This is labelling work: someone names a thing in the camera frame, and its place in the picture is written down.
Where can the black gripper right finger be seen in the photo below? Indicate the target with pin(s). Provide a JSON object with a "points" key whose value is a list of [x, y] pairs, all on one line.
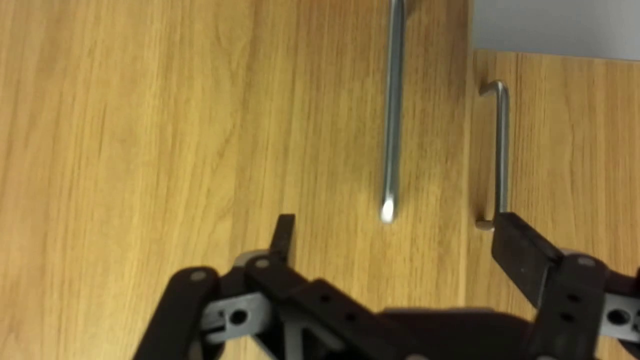
{"points": [[523, 255]]}

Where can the right wooden cabinet door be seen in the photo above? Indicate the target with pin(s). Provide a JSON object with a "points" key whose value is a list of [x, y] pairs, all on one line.
{"points": [[574, 163]]}

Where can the wooden cabinet door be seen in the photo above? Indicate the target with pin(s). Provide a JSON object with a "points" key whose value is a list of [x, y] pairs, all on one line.
{"points": [[574, 163], [140, 137]]}

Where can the left wooden cabinet door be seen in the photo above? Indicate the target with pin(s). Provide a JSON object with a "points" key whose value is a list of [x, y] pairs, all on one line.
{"points": [[140, 137]]}

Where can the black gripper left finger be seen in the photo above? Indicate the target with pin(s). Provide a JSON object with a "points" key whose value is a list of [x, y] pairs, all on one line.
{"points": [[283, 239]]}

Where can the short metal cabinet handle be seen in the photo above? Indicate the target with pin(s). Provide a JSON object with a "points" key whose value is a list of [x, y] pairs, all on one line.
{"points": [[500, 150]]}

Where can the long metal cabinet handle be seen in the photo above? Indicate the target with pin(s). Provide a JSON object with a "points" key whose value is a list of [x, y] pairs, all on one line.
{"points": [[392, 117]]}

